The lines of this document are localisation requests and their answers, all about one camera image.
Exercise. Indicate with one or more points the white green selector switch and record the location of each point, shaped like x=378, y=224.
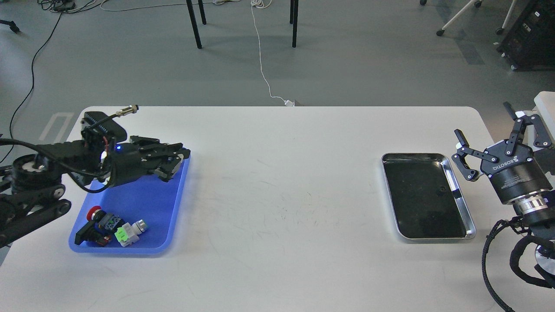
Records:
x=128, y=233

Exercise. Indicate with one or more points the red emergency stop button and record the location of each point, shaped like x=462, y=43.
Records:
x=105, y=221

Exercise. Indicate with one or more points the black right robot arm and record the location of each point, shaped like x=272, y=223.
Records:
x=532, y=258

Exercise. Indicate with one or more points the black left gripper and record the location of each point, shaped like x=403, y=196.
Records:
x=145, y=156

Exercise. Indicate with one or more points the black wheeled cabinet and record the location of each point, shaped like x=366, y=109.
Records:
x=530, y=43

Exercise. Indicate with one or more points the blue plastic tray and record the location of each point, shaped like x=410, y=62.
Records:
x=148, y=198

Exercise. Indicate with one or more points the metal tray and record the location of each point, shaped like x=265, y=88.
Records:
x=425, y=198

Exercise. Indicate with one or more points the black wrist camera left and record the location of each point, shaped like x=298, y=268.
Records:
x=98, y=124

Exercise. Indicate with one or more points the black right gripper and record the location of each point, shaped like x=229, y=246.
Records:
x=516, y=171

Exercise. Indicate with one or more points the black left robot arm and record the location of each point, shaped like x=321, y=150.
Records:
x=32, y=189

